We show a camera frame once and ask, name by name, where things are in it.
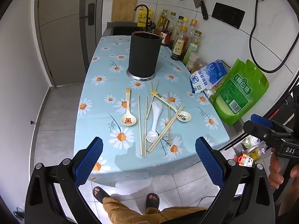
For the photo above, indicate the wooden cutting board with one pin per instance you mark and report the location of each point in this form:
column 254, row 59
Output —
column 123, row 7

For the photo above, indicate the white rice paddle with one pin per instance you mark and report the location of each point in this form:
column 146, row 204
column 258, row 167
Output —
column 156, row 119

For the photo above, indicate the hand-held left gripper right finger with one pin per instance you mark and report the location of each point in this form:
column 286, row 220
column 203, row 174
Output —
column 210, row 162

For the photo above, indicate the clear spice jar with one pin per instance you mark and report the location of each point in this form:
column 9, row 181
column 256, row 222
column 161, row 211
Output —
column 192, row 61

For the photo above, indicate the person's foot in slipper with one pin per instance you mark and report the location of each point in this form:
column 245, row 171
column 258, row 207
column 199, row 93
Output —
column 100, row 193
column 153, row 203

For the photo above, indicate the grey door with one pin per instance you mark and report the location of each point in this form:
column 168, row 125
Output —
column 65, row 39

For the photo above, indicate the blue white salt bag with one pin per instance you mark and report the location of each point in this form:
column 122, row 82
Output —
column 210, row 74

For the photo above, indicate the person's right foot in slipper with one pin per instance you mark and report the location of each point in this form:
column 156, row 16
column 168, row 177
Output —
column 153, row 203

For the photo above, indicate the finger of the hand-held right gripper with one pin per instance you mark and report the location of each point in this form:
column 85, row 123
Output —
column 257, row 130
column 264, row 121

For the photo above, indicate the dark kitchen sink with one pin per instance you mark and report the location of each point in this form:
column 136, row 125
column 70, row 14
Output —
column 123, row 30

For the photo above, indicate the cream spoon with bear print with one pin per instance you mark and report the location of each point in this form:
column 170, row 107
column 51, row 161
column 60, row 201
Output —
column 128, row 120

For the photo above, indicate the green sugar bag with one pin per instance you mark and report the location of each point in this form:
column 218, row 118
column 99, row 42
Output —
column 238, row 91

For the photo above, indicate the cream spoon with cartoon print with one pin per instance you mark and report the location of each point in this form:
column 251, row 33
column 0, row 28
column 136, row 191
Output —
column 184, row 117

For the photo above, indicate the black wall outlet panel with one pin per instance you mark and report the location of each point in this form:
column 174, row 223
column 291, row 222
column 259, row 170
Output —
column 227, row 15

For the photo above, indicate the clear plastic bag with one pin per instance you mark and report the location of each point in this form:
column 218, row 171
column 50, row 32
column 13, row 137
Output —
column 253, row 148

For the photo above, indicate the person's right hand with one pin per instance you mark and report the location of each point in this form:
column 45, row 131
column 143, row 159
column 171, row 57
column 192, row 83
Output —
column 275, row 170

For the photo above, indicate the person's left foot in slipper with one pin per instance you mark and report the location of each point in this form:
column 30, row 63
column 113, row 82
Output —
column 100, row 193

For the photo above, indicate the orange red packet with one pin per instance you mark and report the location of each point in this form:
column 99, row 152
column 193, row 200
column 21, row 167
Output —
column 245, row 160

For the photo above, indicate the black utensil holder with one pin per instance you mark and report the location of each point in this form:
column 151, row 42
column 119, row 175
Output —
column 143, row 53

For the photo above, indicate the black faucet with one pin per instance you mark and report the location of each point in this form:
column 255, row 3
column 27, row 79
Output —
column 146, row 11

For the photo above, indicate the blue daisy print tablecloth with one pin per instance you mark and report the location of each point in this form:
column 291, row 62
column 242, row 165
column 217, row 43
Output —
column 100, row 121

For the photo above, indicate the row of condiment bottles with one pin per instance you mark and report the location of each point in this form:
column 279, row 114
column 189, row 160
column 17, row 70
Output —
column 179, row 46

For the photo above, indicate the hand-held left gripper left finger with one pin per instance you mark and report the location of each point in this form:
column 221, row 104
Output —
column 88, row 162

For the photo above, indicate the yellow dish soap bottle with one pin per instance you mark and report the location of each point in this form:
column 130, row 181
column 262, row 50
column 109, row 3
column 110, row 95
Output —
column 141, row 17

